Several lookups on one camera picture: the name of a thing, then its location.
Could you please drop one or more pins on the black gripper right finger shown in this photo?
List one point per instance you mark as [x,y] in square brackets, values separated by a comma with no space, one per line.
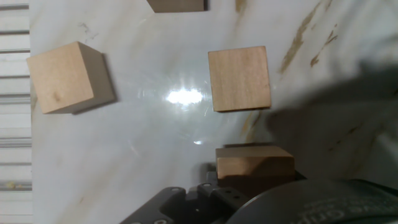
[300,177]

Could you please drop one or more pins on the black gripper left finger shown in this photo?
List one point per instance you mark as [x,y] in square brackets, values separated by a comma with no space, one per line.
[192,207]

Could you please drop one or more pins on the medium light wooden cube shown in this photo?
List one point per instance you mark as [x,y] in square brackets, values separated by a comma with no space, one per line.
[239,79]
[255,168]
[177,5]
[60,79]

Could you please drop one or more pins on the white marble pattern sheet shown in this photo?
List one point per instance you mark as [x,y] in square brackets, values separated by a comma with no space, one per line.
[155,140]

